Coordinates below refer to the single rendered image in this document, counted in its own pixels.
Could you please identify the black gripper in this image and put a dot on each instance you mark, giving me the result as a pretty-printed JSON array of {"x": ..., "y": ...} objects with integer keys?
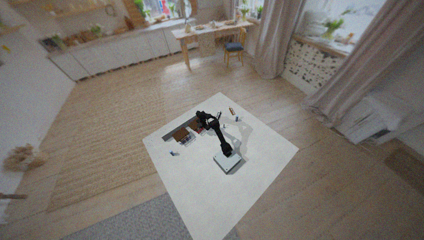
[{"x": 206, "y": 126}]

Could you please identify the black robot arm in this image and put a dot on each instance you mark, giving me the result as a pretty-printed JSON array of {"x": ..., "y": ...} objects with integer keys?
[{"x": 215, "y": 125}]

